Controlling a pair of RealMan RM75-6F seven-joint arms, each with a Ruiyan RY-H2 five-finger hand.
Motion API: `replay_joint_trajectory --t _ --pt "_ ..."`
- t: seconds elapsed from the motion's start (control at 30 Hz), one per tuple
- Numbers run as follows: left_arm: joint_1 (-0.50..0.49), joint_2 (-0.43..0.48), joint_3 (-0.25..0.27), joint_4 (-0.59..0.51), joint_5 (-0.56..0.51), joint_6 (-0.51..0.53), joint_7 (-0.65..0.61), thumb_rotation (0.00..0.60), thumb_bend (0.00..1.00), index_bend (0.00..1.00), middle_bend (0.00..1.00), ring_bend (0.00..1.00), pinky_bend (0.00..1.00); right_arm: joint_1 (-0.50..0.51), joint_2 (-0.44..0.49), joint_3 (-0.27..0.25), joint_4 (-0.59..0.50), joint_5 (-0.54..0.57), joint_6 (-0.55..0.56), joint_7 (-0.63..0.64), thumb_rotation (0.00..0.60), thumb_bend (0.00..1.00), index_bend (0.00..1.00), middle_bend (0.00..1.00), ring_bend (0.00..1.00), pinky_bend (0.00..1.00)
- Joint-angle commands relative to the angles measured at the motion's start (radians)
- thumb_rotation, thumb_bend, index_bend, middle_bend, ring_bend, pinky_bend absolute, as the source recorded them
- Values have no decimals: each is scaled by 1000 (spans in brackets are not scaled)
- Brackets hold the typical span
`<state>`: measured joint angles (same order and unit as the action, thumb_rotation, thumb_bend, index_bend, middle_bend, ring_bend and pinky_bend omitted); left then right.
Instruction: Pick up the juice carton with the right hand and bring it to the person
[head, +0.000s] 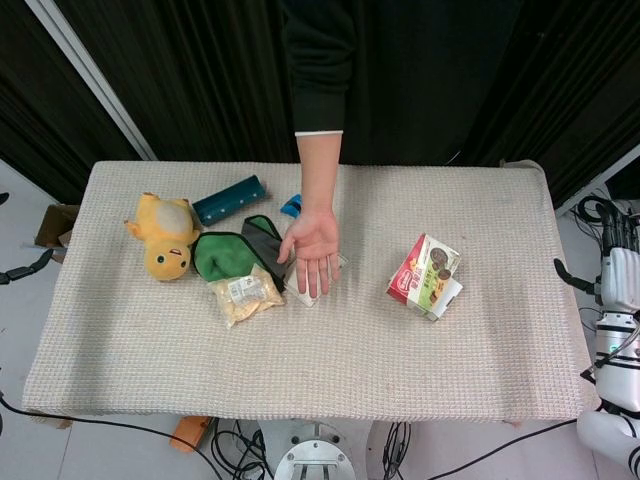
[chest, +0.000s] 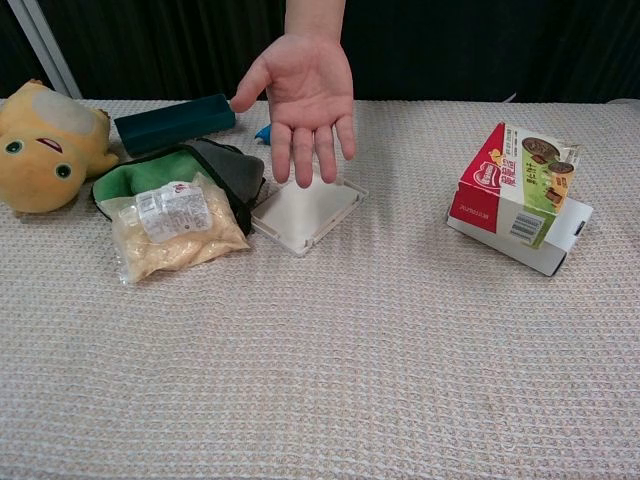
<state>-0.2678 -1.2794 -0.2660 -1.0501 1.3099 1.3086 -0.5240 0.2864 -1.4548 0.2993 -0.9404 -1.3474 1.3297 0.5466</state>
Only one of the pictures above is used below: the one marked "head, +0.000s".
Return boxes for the beige waffle table cloth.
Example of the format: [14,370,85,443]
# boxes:
[21,159,600,426]

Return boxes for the person's bare forearm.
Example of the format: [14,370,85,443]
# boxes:
[295,130,344,217]

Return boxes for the red green snack box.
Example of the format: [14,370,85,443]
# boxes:
[385,232,465,322]

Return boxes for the long black floor cable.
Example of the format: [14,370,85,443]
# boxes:
[0,392,221,480]

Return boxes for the teal cylindrical case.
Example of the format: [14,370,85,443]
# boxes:
[191,174,268,227]

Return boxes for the person's black sweater torso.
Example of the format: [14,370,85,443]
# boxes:
[282,0,521,166]

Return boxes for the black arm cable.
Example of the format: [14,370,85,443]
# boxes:
[409,417,581,480]

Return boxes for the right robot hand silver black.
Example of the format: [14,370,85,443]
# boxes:
[553,199,640,314]

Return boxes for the small blue packet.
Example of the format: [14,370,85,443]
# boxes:
[279,193,304,219]

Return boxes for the grey cloth green trim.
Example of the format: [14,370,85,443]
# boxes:
[241,214,296,295]

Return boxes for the clear bag yellow snacks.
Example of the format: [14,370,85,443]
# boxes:
[206,264,286,330]

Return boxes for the brown cardboard box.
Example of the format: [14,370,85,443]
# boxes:
[33,203,80,250]

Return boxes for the orange object under table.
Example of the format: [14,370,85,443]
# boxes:
[168,415,214,454]

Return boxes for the black curtain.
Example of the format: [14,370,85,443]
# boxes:
[0,0,640,206]

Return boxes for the yellow plush toy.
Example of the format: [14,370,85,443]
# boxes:
[123,192,202,284]

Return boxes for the person's bare hand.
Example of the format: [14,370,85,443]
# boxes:
[276,207,343,300]

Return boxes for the black cable tangle on floor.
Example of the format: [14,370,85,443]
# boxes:
[568,193,614,239]

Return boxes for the white clear plastic box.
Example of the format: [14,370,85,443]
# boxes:
[283,252,350,309]

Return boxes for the black cable bundle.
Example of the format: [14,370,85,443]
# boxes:
[382,421,414,480]
[209,418,275,480]

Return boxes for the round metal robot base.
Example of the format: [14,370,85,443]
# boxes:
[273,434,362,480]

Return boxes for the white frame bar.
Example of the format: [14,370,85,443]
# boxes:
[24,0,159,162]
[553,144,640,217]

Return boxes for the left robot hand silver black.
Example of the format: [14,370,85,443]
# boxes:
[0,248,55,286]

